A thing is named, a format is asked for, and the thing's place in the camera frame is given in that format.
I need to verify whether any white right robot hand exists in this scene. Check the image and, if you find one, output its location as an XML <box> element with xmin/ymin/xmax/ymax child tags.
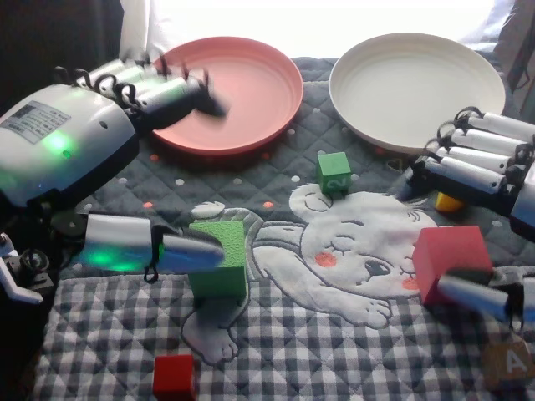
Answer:
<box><xmin>399</xmin><ymin>106</ymin><xmax>535</xmax><ymax>333</ymax></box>

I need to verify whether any large red block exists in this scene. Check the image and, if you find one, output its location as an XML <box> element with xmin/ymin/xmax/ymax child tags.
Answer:
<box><xmin>411</xmin><ymin>225</ymin><xmax>494</xmax><ymax>308</ymax></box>

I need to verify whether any small green number cube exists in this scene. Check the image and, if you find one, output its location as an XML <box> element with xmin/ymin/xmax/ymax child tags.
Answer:
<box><xmin>316</xmin><ymin>152</ymin><xmax>352</xmax><ymax>198</ymax></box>

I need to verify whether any grey bear print quilt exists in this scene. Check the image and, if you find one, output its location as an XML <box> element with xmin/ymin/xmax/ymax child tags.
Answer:
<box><xmin>31</xmin><ymin>56</ymin><xmax>535</xmax><ymax>401</ymax></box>

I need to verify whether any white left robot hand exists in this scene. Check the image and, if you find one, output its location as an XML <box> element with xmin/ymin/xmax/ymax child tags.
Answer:
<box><xmin>0</xmin><ymin>53</ymin><xmax>230</xmax><ymax>282</ymax></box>

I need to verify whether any tan letter block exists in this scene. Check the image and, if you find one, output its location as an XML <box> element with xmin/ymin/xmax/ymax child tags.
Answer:
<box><xmin>480</xmin><ymin>336</ymin><xmax>535</xmax><ymax>392</ymax></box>

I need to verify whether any yellow half-round block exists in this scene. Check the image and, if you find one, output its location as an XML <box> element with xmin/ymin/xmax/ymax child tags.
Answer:
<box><xmin>434</xmin><ymin>192</ymin><xmax>466</xmax><ymax>213</ymax></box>

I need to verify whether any small red cube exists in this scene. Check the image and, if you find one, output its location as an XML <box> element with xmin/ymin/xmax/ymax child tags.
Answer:
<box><xmin>152</xmin><ymin>353</ymin><xmax>197</xmax><ymax>401</ymax></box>

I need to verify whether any large green cube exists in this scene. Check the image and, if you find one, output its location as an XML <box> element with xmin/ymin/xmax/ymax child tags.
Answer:
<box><xmin>187</xmin><ymin>220</ymin><xmax>247</xmax><ymax>302</ymax></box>

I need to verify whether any white plate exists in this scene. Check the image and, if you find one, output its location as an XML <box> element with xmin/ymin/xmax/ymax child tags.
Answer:
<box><xmin>329</xmin><ymin>32</ymin><xmax>507</xmax><ymax>156</ymax></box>

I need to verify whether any pink plate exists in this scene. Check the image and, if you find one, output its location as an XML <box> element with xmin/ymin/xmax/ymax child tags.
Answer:
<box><xmin>148</xmin><ymin>36</ymin><xmax>304</xmax><ymax>158</ymax></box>

